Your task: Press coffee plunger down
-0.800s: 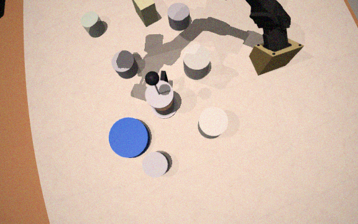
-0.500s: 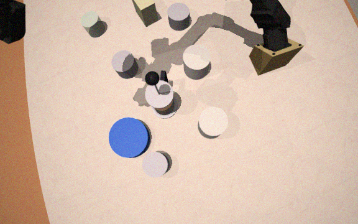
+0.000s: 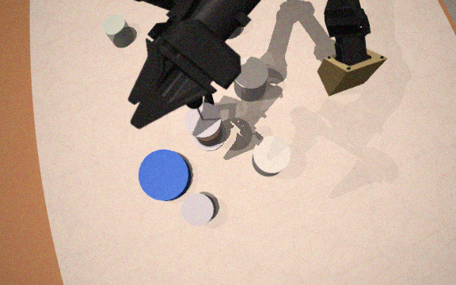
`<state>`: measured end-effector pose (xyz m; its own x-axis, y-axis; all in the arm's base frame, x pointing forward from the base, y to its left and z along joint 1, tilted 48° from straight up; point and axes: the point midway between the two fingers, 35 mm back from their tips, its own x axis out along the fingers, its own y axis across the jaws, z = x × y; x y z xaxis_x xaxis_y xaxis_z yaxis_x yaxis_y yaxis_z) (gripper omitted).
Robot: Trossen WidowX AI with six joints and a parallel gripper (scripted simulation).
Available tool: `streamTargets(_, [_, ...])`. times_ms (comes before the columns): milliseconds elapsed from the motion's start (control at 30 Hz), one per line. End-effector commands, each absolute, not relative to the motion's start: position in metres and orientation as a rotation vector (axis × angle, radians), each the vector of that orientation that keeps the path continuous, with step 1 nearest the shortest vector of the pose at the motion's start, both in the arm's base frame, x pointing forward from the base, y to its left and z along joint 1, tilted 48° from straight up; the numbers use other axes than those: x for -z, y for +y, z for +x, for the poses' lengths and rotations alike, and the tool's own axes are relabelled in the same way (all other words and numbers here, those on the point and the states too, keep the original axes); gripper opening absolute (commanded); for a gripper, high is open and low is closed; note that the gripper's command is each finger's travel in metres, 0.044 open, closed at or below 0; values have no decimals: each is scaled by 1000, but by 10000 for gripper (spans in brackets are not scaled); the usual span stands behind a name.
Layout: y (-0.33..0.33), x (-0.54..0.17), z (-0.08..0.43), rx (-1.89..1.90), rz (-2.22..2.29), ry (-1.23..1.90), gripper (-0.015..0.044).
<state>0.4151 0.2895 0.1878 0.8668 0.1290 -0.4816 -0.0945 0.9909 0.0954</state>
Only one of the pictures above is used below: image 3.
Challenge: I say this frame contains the blue cylinder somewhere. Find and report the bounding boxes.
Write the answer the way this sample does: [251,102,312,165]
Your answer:
[139,150,191,201]

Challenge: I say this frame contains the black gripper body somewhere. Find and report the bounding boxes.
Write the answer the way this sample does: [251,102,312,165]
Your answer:
[147,0,252,90]

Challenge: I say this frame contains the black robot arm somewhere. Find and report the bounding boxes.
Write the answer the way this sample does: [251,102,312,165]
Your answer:
[134,0,371,67]

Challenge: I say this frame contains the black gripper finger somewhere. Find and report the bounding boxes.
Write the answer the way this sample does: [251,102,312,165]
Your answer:
[131,43,218,129]
[128,38,158,105]

